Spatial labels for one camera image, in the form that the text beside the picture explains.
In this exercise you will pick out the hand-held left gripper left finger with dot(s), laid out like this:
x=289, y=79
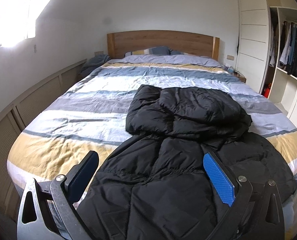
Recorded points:
x=84, y=177

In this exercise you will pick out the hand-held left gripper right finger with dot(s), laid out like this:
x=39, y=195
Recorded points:
x=219, y=180

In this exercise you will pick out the black puffer jacket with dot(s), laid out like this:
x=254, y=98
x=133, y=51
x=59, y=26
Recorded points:
x=168, y=175

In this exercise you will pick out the hanging clothes row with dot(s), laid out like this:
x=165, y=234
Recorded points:
x=292, y=47

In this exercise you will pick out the striped duvet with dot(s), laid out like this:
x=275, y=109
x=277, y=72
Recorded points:
x=88, y=110

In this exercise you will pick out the light blue blanket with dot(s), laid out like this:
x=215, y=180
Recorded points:
x=289, y=212

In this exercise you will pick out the red container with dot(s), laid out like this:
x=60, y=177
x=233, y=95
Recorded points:
x=267, y=90

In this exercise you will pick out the wooden nightstand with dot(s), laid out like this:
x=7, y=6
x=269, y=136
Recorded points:
x=239, y=77

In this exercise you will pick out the blue folded cloth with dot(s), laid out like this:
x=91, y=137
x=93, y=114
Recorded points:
x=93, y=63

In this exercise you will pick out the grey-blue pillow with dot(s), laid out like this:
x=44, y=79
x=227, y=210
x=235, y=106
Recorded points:
x=178, y=52

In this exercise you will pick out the hanging light garment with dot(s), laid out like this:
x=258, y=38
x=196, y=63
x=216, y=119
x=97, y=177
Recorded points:
x=272, y=55

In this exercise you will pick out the striped pillow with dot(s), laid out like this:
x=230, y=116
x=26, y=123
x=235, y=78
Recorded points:
x=148, y=51

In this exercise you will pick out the wooden headboard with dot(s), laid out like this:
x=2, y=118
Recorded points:
x=163, y=41

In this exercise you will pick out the white wardrobe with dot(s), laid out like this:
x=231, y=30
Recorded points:
x=252, y=17

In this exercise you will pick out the bright window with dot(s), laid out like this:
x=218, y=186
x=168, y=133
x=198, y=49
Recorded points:
x=11, y=12

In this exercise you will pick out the beige louvred wall cabinet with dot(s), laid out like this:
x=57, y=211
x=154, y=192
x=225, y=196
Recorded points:
x=38, y=100

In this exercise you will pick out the wall switch panel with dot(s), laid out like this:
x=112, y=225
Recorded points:
x=230, y=57
x=98, y=53

